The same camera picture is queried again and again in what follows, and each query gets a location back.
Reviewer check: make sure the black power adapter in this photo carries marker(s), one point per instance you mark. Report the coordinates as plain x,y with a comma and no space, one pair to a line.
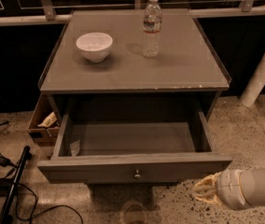
4,161

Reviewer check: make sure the white packet in box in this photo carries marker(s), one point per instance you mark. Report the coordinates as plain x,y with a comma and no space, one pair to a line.
48,121

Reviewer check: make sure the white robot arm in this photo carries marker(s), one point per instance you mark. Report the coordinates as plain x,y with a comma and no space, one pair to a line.
233,189

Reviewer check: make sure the brown cardboard box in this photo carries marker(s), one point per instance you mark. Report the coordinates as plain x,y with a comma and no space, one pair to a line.
42,136

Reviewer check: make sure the black pole on floor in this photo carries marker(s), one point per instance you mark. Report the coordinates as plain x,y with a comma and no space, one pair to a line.
14,182

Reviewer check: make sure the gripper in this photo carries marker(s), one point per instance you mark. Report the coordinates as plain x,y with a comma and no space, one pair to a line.
229,188

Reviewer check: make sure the metal window railing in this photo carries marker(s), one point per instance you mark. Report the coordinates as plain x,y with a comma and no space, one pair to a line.
48,3

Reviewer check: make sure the white diagonal pillar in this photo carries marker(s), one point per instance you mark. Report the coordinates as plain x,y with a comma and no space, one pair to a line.
255,85

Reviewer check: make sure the grey top drawer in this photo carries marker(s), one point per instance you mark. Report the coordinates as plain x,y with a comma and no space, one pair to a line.
132,151

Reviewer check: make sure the white ceramic bowl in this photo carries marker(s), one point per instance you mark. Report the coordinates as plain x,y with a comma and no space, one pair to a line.
94,47

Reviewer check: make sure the grey drawer cabinet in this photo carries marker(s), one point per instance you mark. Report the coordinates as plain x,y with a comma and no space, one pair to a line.
186,77

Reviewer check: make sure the clear plastic water bottle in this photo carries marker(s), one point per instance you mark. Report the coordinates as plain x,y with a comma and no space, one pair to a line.
151,26

